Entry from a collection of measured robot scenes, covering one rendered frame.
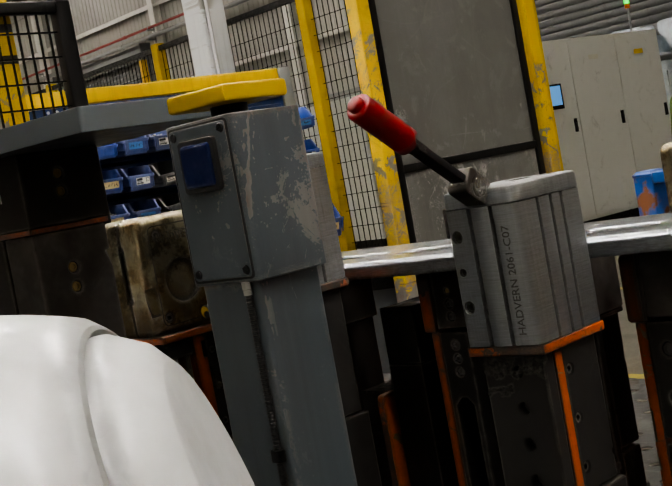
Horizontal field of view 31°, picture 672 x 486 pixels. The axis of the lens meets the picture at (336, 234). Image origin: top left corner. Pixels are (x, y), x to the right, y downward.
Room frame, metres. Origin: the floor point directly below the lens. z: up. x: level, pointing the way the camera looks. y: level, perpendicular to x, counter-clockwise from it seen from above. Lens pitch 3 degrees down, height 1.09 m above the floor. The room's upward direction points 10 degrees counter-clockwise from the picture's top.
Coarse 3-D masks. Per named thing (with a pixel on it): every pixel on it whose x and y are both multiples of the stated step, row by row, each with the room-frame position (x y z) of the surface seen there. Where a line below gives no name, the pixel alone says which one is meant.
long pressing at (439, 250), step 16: (592, 224) 1.09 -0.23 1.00; (608, 224) 1.06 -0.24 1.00; (624, 224) 1.03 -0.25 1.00; (640, 224) 1.02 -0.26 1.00; (656, 224) 0.98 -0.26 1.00; (448, 240) 1.22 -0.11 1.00; (592, 240) 0.93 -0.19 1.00; (608, 240) 0.92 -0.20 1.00; (624, 240) 0.91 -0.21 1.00; (640, 240) 0.90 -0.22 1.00; (656, 240) 0.89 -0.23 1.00; (352, 256) 1.25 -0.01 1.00; (368, 256) 1.23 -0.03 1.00; (384, 256) 1.16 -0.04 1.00; (400, 256) 1.13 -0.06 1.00; (416, 256) 1.05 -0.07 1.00; (432, 256) 1.04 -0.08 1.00; (448, 256) 1.02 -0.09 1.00; (592, 256) 0.93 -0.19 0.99; (352, 272) 1.10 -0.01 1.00; (368, 272) 1.09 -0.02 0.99; (384, 272) 1.08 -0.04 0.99; (400, 272) 1.06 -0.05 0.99; (416, 272) 1.05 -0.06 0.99; (432, 272) 1.04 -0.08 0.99
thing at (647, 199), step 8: (656, 168) 3.01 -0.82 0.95; (632, 176) 3.01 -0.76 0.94; (640, 176) 2.99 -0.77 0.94; (648, 176) 2.97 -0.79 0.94; (656, 176) 2.96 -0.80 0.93; (640, 184) 3.00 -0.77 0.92; (648, 184) 2.98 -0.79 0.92; (656, 184) 2.98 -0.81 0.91; (664, 184) 3.00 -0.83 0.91; (640, 192) 3.00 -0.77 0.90; (648, 192) 2.98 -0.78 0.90; (656, 192) 2.97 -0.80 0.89; (664, 192) 2.99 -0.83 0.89; (640, 200) 3.00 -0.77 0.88; (648, 200) 2.98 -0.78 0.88; (656, 200) 2.97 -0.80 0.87; (664, 200) 2.99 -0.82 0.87; (640, 208) 3.01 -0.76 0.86; (648, 208) 2.99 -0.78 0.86; (656, 208) 2.97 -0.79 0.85; (664, 208) 2.99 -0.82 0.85
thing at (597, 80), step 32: (640, 32) 13.37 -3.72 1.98; (576, 64) 12.60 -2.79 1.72; (608, 64) 12.94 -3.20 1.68; (640, 64) 13.29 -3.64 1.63; (576, 96) 12.55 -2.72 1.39; (608, 96) 12.88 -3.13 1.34; (640, 96) 13.23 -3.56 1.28; (576, 128) 12.46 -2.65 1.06; (608, 128) 12.82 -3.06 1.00; (640, 128) 13.17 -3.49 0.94; (576, 160) 12.43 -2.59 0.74; (608, 160) 12.76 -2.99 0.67; (640, 160) 13.11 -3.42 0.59; (608, 192) 12.71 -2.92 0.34
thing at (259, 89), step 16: (256, 80) 0.82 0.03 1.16; (272, 80) 0.82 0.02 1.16; (176, 96) 0.82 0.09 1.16; (192, 96) 0.81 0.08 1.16; (208, 96) 0.80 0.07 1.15; (224, 96) 0.79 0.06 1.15; (240, 96) 0.80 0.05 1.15; (256, 96) 0.81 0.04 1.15; (272, 96) 0.82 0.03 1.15; (176, 112) 0.82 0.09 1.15; (192, 112) 0.84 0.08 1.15; (224, 112) 0.82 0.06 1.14
